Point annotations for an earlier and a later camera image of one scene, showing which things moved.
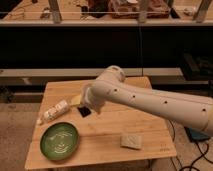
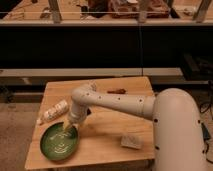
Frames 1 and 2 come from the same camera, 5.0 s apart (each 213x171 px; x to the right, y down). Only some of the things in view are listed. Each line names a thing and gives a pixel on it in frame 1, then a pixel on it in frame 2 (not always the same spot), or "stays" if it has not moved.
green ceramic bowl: (59, 141) stays
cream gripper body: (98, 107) → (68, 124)
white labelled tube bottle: (54, 111) stays
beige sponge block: (134, 141) stays
